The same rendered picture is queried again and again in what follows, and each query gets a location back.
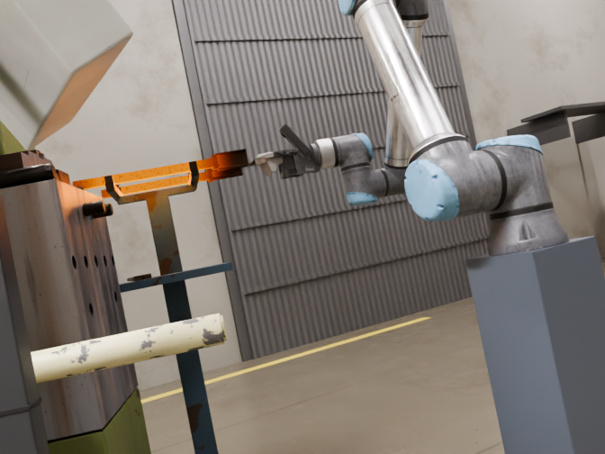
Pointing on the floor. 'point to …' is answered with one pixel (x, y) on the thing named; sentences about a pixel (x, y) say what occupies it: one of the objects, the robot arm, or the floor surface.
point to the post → (16, 364)
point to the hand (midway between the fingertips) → (250, 159)
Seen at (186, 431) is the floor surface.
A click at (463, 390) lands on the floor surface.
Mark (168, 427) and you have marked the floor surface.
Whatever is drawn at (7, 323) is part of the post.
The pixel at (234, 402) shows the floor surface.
